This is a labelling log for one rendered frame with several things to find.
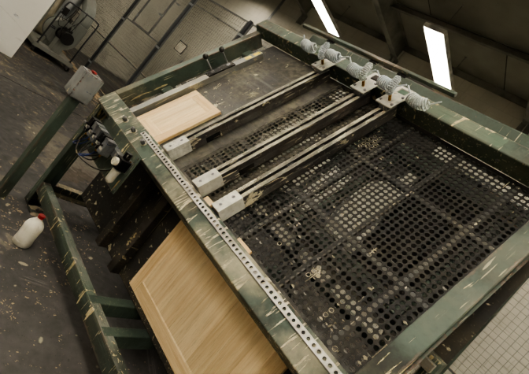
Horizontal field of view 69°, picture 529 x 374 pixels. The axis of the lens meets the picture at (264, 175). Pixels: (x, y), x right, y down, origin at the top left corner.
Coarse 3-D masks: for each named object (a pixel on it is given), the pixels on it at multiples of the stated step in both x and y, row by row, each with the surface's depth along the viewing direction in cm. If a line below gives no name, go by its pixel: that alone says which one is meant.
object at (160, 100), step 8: (248, 56) 260; (256, 56) 258; (240, 64) 255; (248, 64) 258; (224, 72) 251; (192, 80) 246; (200, 80) 245; (208, 80) 247; (176, 88) 241; (184, 88) 240; (192, 88) 243; (160, 96) 237; (168, 96) 237; (176, 96) 240; (144, 104) 233; (152, 104) 233; (160, 104) 236; (136, 112) 230; (144, 112) 233
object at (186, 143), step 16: (320, 64) 229; (304, 80) 225; (320, 80) 231; (272, 96) 217; (288, 96) 222; (240, 112) 210; (256, 112) 214; (208, 128) 203; (224, 128) 208; (176, 144) 197; (192, 144) 201
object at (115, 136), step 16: (96, 128) 210; (112, 128) 220; (96, 144) 203; (112, 144) 200; (128, 144) 206; (96, 160) 217; (112, 160) 193; (128, 160) 195; (112, 176) 194; (112, 192) 198
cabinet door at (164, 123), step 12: (192, 96) 237; (156, 108) 232; (168, 108) 231; (180, 108) 230; (192, 108) 228; (204, 108) 226; (216, 108) 225; (144, 120) 224; (156, 120) 224; (168, 120) 222; (180, 120) 221; (192, 120) 219; (204, 120) 219; (156, 132) 215; (168, 132) 214; (180, 132) 214
